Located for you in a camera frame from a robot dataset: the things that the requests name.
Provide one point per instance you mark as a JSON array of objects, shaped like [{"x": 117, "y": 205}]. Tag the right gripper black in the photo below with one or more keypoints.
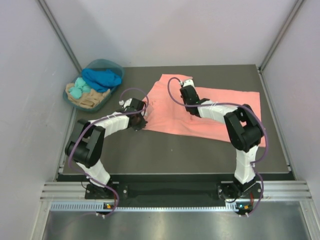
[{"x": 184, "y": 101}]

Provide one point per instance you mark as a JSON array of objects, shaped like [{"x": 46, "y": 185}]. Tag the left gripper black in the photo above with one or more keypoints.
[{"x": 141, "y": 125}]

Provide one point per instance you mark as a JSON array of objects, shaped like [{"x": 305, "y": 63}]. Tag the pink t shirt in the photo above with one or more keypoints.
[{"x": 166, "y": 114}]

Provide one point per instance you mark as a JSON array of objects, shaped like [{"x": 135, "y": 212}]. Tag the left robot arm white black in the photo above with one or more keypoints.
[{"x": 85, "y": 144}]

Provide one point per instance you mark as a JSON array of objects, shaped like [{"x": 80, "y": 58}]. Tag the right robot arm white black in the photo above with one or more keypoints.
[{"x": 244, "y": 132}]

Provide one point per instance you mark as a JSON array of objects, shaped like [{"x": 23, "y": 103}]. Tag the beige t shirt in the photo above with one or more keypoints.
[{"x": 88, "y": 100}]

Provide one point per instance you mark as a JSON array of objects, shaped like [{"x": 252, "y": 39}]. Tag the teal laundry basket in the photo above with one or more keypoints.
[{"x": 99, "y": 65}]

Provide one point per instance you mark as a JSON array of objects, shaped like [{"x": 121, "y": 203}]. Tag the blue t shirt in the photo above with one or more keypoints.
[{"x": 101, "y": 81}]

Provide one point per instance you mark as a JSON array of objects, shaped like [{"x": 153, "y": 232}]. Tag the light turquoise t shirt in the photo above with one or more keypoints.
[{"x": 79, "y": 88}]

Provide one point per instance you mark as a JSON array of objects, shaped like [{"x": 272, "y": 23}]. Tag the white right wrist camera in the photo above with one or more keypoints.
[{"x": 188, "y": 82}]

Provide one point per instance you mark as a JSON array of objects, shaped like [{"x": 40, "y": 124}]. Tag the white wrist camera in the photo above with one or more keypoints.
[
  {"x": 188, "y": 82},
  {"x": 125, "y": 103}
]

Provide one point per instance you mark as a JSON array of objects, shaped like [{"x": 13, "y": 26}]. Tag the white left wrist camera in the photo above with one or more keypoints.
[{"x": 125, "y": 103}]

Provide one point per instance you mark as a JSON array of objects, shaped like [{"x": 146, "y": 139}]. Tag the grey slotted cable duct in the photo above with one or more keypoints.
[{"x": 100, "y": 206}]

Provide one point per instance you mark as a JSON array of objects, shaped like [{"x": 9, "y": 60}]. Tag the aluminium rail front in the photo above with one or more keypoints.
[{"x": 277, "y": 191}]

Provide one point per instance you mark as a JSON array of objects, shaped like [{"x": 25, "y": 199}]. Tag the left aluminium frame post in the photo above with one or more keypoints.
[{"x": 59, "y": 33}]

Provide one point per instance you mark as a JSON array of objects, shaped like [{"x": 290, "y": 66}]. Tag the aluminium frame post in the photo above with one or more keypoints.
[
  {"x": 59, "y": 33},
  {"x": 297, "y": 6}
]

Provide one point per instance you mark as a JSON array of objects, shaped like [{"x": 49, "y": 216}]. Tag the right aluminium frame post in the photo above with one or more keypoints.
[{"x": 297, "y": 6}]

